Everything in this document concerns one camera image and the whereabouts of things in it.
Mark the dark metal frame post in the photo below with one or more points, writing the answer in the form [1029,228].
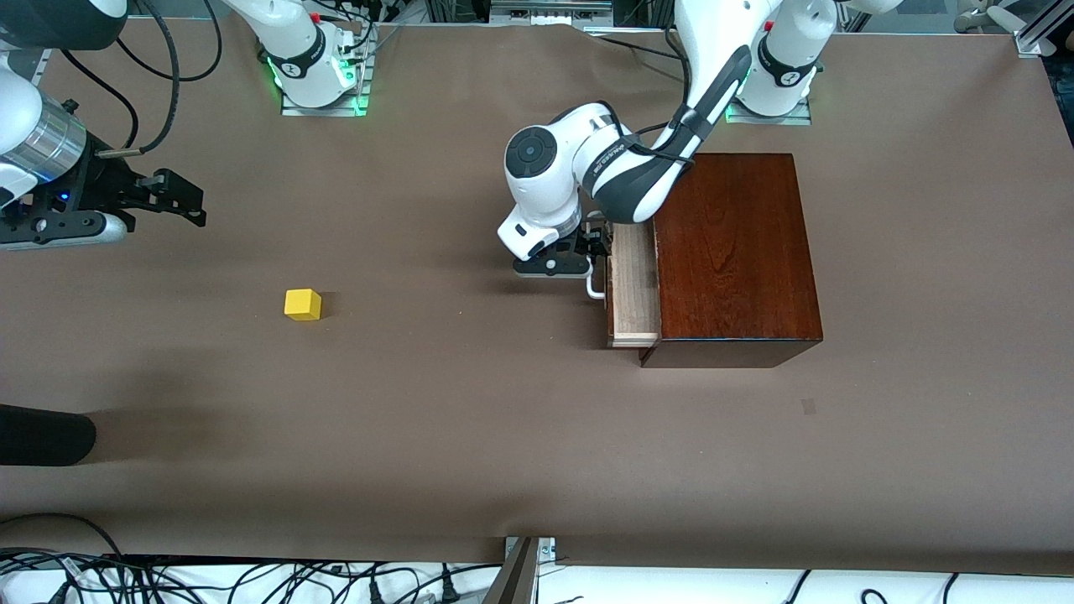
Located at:
[516,579]

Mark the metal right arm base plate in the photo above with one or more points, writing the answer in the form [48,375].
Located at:
[336,107]

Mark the grey equipment box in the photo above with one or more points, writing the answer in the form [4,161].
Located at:
[545,13]

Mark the brown table cover sheet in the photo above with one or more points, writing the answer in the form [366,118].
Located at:
[461,436]

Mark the grey chair base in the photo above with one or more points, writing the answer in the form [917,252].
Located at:
[994,15]

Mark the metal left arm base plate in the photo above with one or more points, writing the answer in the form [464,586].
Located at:
[768,119]

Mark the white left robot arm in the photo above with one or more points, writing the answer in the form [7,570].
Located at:
[554,193]

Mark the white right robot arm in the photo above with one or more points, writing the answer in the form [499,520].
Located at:
[289,29]

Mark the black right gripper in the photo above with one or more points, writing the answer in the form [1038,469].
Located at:
[99,186]

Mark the dark brown wooden cabinet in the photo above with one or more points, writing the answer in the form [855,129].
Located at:
[738,252]

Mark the silver metal table bracket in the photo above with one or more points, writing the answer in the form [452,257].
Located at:
[547,547]

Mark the black ribbed foam cylinder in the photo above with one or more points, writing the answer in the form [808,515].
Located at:
[42,434]

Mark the yellow wooden cube block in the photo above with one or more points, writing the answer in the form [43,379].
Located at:
[302,304]

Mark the light wood drawer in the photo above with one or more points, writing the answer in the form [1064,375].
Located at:
[633,285]

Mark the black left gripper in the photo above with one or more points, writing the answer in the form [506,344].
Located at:
[581,243]

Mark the aluminium frame corner profile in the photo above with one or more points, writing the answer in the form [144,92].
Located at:
[1032,38]

